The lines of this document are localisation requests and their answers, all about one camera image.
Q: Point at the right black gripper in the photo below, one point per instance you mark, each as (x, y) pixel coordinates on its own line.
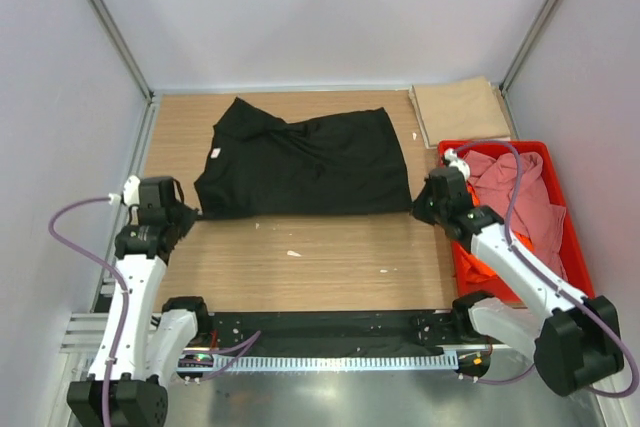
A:
(417, 207)

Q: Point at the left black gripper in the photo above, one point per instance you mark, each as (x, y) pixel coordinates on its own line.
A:
(183, 229)

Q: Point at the black t-shirt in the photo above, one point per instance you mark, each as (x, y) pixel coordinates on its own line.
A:
(341, 164)

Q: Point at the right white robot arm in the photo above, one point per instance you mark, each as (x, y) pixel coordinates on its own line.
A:
(572, 340)

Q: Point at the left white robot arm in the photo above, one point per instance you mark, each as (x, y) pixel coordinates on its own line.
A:
(127, 383)

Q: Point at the orange t-shirt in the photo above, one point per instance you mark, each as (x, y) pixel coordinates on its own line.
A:
(467, 266)

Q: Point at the pink t-shirt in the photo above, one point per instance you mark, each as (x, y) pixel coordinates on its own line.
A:
(514, 188)

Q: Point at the folded beige t-shirt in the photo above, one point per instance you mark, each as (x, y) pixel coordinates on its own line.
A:
(471, 109)

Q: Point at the red plastic bin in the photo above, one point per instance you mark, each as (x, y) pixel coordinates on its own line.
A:
(570, 252)

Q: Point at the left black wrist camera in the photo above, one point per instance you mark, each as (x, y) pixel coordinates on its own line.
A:
(152, 192)

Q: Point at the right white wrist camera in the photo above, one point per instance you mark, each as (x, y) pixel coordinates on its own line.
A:
(451, 159)

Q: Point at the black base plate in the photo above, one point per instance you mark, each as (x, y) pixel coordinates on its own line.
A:
(346, 334)

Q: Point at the white slotted cable duct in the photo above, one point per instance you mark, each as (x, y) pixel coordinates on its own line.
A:
(448, 361)

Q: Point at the left aluminium frame post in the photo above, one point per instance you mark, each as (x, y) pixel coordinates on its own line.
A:
(109, 25)

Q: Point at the aluminium frame post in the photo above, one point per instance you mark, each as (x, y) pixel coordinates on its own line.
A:
(109, 25)
(541, 20)

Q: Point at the right aluminium frame post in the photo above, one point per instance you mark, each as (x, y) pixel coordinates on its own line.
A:
(541, 20)

